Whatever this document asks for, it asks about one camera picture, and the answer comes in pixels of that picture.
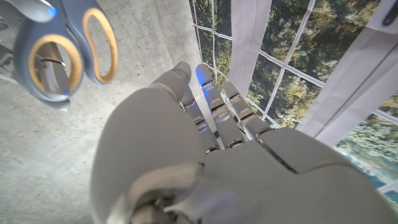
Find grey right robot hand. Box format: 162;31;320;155
5;0;59;24

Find printed window forest backdrop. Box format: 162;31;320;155
188;0;398;214

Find scissors with beige grey handles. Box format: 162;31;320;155
12;0;119;110

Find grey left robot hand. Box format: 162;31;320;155
90;61;398;224

